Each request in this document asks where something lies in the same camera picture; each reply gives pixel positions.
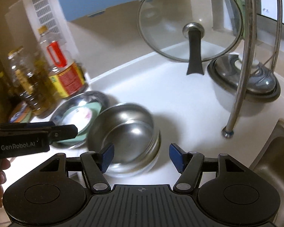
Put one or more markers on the cooking oil bottle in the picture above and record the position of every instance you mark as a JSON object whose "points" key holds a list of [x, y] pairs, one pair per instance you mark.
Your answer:
{"points": [[30, 78]]}

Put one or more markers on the glass pot lid black handle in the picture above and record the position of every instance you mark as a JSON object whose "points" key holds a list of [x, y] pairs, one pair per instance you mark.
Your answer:
{"points": [[190, 31]]}

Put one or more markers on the soy sauce bottle red handle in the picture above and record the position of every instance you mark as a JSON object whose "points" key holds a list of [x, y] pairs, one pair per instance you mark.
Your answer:
{"points": [[63, 71]]}

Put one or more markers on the large steel round tray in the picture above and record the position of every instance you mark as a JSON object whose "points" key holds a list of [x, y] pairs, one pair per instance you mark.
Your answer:
{"points": [[79, 100]]}

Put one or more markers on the steel pot with lid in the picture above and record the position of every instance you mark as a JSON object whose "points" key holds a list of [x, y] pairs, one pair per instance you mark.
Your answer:
{"points": [[262, 86]]}

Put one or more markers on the steel dish rack frame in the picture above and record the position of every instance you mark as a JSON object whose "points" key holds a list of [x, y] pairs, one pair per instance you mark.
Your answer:
{"points": [[248, 53]]}

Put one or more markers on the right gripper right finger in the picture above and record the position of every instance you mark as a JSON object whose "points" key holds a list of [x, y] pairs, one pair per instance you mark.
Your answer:
{"points": [[189, 165]]}

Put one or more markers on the stainless steel sink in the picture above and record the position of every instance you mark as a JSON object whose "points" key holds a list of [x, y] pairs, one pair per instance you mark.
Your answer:
{"points": [[269, 164]]}

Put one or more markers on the green square plate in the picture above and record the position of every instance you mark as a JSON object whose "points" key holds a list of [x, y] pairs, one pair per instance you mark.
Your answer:
{"points": [[95, 108]]}

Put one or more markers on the white plastic bowl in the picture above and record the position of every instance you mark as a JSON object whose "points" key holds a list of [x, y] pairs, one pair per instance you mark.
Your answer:
{"points": [[141, 164]]}

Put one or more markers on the stainless steel bowl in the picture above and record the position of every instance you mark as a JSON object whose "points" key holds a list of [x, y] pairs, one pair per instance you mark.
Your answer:
{"points": [[129, 127]]}

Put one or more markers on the small floral saucer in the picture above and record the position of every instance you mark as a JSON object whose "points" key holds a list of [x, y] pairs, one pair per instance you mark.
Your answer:
{"points": [[78, 116]]}

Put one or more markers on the colourful woven mat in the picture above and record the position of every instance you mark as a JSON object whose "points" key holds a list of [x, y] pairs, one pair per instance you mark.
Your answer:
{"points": [[21, 113]]}

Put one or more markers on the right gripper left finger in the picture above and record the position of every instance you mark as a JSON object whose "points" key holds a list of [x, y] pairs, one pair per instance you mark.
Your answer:
{"points": [[95, 164]]}

